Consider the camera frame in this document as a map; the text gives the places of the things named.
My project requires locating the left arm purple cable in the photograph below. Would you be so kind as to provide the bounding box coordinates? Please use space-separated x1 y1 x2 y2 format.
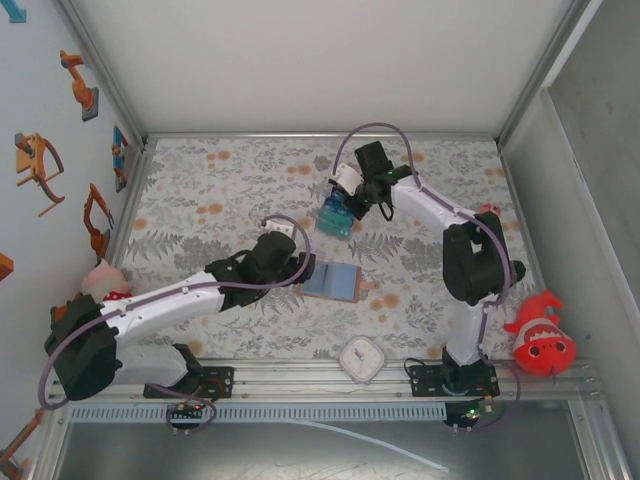
40 214 312 436

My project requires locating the wide aluminium base rail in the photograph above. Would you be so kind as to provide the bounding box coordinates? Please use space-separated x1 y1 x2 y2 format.
47 357 604 404

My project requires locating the blue and black card stack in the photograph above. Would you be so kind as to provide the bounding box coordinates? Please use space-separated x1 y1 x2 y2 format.
315 188 359 242

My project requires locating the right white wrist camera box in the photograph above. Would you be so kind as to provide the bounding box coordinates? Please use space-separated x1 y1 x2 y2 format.
329 162 364 197

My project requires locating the teal credit card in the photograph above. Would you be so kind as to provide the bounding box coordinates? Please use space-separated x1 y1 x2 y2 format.
318 211 354 237

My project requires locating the red plush fish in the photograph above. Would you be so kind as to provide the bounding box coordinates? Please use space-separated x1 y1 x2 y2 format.
503 289 576 377

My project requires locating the floral table mat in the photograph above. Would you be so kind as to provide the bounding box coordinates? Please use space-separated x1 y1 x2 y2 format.
94 137 544 361

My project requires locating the aluminium frame bar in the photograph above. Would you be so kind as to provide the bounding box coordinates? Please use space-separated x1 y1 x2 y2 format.
143 132 501 149
79 144 157 364
497 0 596 146
58 0 149 146

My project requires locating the white slotted cable duct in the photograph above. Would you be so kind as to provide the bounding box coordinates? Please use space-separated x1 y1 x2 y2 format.
67 403 448 424

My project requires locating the small circuit board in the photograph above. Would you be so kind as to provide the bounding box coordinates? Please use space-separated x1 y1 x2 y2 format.
167 402 204 421
462 398 494 419

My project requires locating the pink leather card holder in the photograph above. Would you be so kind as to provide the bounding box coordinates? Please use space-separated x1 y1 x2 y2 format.
295 260 379 305

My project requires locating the left small circuit board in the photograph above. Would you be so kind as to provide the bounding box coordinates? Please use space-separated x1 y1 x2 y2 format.
167 402 204 421

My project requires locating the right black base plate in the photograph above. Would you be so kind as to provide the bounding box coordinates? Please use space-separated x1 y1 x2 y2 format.
409 363 500 399

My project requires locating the pink plush pig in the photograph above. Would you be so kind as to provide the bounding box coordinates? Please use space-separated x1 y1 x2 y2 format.
82 259 134 304

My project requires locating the right small circuit board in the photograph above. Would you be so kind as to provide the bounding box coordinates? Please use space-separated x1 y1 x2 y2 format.
462 398 494 419

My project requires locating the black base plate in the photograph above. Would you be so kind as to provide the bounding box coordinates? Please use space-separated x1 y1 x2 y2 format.
143 366 236 400
409 363 500 399

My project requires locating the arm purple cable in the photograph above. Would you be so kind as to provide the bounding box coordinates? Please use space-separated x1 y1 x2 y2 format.
337 121 524 434
40 214 312 436

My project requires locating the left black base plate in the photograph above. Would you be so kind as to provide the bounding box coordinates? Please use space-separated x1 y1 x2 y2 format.
143 366 236 400

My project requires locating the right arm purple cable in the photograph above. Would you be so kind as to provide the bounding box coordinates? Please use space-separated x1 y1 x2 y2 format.
337 121 524 434

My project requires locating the white square clock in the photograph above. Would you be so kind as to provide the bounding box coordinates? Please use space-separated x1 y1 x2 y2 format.
338 335 387 385

